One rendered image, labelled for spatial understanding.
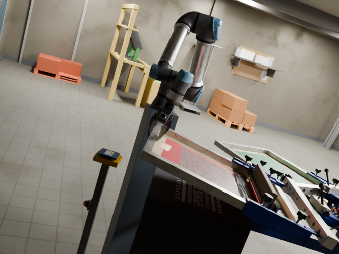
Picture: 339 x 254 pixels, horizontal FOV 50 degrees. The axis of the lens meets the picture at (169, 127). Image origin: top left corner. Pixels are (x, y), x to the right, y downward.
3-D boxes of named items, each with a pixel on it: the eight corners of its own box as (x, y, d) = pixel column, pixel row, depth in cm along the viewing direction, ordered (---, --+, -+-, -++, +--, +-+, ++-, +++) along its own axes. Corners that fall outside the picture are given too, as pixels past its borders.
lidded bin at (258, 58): (262, 64, 1025) (265, 56, 1020) (268, 66, 994) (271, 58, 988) (249, 60, 1012) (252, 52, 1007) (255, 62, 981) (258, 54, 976)
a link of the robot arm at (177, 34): (181, 1, 199) (148, 69, 177) (200, 7, 197) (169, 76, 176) (179, 16, 209) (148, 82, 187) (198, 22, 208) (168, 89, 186)
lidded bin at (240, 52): (247, 59, 1011) (250, 51, 1006) (252, 61, 978) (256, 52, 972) (233, 55, 998) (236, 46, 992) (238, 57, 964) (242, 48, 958)
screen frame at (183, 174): (138, 157, 149) (142, 149, 148) (153, 127, 206) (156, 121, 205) (305, 243, 152) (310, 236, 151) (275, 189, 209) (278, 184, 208)
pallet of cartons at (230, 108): (233, 119, 1055) (242, 94, 1038) (253, 133, 936) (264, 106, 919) (205, 112, 1027) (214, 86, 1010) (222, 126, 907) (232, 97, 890)
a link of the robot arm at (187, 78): (195, 75, 175) (193, 75, 167) (185, 95, 177) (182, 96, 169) (181, 67, 176) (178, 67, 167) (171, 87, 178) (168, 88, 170)
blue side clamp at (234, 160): (228, 169, 204) (234, 159, 202) (227, 167, 209) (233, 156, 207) (275, 193, 205) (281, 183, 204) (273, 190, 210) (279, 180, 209)
